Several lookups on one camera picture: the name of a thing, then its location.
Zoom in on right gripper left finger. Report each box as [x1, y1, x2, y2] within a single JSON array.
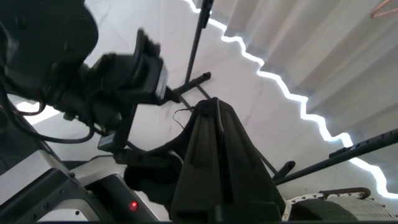
[[170, 98, 226, 223]]

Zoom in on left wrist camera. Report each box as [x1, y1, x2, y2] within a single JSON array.
[[96, 104, 139, 154]]

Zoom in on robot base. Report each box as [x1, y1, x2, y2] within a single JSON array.
[[0, 111, 172, 224]]

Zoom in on black clothes rack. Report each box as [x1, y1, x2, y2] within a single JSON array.
[[172, 0, 398, 187]]

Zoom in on black cable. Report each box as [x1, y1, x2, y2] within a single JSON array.
[[0, 86, 96, 144]]

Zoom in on white curtain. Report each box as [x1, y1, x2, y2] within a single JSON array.
[[191, 0, 398, 200]]

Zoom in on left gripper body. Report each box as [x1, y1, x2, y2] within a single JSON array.
[[90, 28, 170, 108]]

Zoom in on black garment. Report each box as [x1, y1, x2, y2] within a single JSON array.
[[124, 96, 221, 215]]

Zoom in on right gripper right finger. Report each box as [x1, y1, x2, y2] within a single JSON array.
[[216, 98, 286, 223]]

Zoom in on white laundry basket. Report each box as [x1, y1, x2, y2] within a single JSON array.
[[281, 186, 398, 222]]

